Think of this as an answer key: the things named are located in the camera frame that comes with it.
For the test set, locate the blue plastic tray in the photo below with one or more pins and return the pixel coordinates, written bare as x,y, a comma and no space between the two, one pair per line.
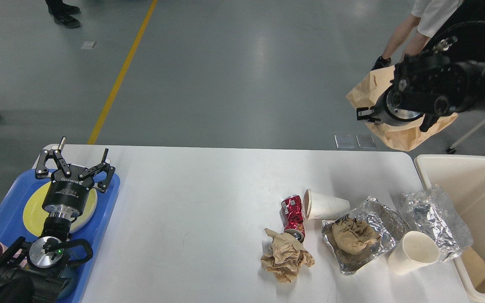
12,226

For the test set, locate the person in white shorts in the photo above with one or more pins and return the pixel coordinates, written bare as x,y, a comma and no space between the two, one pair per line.
426,18

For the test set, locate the crumpled paper ball in foil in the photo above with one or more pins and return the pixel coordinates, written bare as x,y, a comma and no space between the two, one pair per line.
353,235

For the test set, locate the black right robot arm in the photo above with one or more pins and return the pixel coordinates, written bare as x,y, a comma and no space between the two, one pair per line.
447,78

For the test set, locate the walking person's legs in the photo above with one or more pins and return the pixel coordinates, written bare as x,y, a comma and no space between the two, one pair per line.
63,13

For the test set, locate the crushed red soda can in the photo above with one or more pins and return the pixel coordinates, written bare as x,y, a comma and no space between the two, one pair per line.
291,209

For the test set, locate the clear plastic piece on floor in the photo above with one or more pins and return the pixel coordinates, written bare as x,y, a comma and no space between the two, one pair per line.
344,141

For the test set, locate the white paper cup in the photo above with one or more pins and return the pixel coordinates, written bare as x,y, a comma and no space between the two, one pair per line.
414,251
323,206

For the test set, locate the crumpled brown paper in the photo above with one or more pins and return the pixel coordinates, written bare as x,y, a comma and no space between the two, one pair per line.
286,257

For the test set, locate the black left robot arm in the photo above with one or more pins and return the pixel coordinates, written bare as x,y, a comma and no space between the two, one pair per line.
52,222

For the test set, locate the dark teal mug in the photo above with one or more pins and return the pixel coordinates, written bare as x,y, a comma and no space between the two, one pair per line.
69,273

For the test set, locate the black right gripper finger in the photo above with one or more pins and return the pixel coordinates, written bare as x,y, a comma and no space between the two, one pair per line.
368,114

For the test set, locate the brown paper bag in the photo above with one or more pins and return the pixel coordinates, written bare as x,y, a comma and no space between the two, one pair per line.
405,138
475,266

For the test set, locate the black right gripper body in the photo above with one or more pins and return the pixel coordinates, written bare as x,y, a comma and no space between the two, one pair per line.
389,114

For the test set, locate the pink round plate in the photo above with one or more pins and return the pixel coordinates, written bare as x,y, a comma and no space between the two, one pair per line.
88,212

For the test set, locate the yellow plastic plate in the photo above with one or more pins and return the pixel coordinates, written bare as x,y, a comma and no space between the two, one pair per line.
34,215

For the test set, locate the aluminium foil tray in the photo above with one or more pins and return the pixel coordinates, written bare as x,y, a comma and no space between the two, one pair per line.
382,219

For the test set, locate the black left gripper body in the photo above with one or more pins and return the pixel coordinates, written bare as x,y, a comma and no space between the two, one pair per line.
70,194

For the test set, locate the crumpled aluminium foil sheet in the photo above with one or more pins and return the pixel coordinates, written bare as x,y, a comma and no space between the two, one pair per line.
432,212

